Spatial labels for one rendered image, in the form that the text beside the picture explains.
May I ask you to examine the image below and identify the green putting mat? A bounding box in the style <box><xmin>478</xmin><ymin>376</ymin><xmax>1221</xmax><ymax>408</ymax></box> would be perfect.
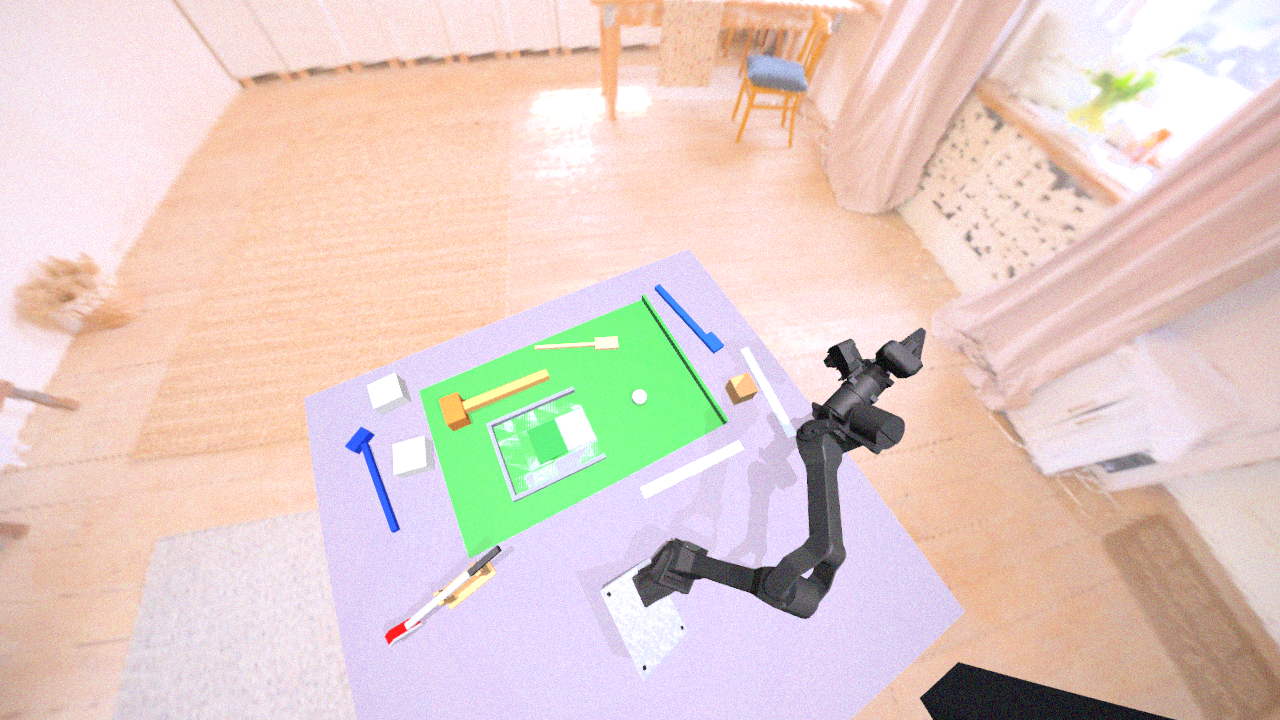
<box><xmin>419</xmin><ymin>300</ymin><xmax>723</xmax><ymax>559</ymax></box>

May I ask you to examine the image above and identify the white flat bar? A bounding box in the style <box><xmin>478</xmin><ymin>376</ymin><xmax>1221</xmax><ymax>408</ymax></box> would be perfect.
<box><xmin>640</xmin><ymin>439</ymin><xmax>744</xmax><ymax>498</ymax></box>
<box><xmin>739</xmin><ymin>347</ymin><xmax>796</xmax><ymax>438</ymax></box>

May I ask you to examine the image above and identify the tan cube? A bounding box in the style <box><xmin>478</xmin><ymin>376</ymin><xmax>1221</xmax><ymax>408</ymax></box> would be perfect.
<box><xmin>724</xmin><ymin>373</ymin><xmax>759</xmax><ymax>405</ymax></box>

